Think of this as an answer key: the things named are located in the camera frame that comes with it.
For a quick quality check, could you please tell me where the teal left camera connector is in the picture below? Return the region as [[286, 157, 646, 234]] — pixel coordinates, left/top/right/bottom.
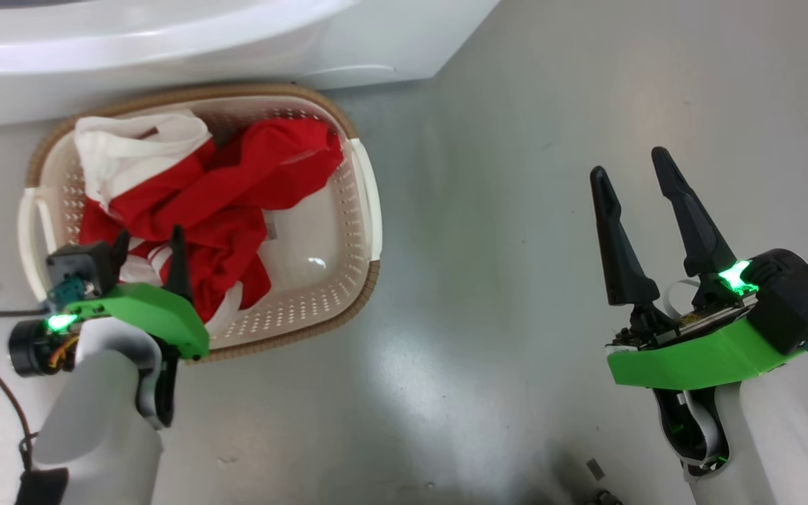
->
[[48, 276, 90, 311]]

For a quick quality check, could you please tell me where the cream laundry basket brown rim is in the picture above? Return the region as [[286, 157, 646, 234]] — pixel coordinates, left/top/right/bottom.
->
[[16, 83, 383, 363]]

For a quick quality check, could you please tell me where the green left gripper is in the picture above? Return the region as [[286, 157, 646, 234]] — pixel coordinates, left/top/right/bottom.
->
[[62, 224, 211, 361]]

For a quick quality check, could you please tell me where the white front-load washing machine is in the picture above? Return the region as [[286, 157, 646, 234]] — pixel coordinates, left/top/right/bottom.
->
[[0, 0, 501, 132]]

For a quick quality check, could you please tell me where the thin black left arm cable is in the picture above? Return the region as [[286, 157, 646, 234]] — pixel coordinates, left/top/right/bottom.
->
[[0, 308, 48, 472]]

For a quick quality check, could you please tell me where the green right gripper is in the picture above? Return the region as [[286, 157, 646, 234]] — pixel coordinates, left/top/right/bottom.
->
[[589, 145, 808, 391]]

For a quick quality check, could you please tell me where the red and white garment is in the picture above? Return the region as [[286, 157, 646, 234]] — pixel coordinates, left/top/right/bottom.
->
[[74, 111, 344, 338]]

